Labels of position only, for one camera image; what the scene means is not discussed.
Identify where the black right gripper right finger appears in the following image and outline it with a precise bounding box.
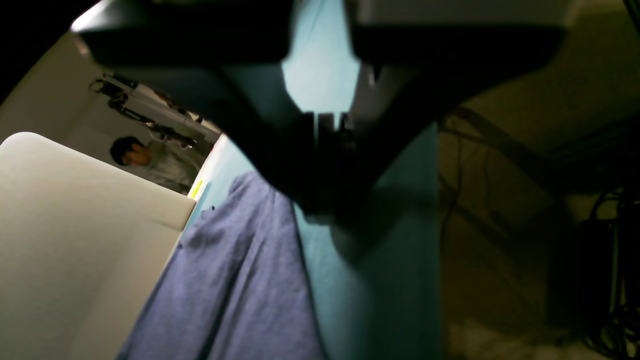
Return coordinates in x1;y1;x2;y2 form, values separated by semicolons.
320;0;576;215

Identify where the person in white shirt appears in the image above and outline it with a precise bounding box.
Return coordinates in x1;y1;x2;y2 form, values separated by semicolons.
109;136;206;195

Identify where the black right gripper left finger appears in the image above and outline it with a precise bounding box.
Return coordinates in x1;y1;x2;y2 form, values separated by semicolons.
71;0;319;214

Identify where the blue-grey heathered T-shirt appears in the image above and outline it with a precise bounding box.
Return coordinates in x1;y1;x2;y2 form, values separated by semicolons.
116;172;326;360

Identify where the teal table cloth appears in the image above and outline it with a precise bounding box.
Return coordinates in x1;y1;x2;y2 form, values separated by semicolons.
182;0;443;360

